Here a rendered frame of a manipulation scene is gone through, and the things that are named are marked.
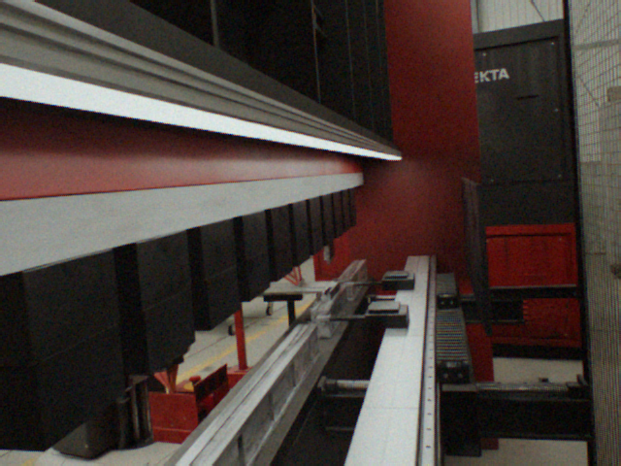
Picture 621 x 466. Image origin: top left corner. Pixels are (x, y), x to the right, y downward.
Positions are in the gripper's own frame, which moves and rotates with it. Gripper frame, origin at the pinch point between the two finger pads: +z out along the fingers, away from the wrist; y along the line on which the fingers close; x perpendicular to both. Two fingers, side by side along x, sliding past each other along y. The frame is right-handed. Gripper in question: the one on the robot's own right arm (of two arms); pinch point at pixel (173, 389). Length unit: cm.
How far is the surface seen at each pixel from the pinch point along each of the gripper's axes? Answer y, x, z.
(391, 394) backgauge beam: 77, -39, 1
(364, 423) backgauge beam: 76, -52, 1
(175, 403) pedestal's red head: 3.2, -4.9, 2.8
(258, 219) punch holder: 61, -37, -38
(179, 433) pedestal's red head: 1.4, -5.0, 11.5
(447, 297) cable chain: 82, 23, -3
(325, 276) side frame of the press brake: 5, 138, -8
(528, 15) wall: 179, 768, -227
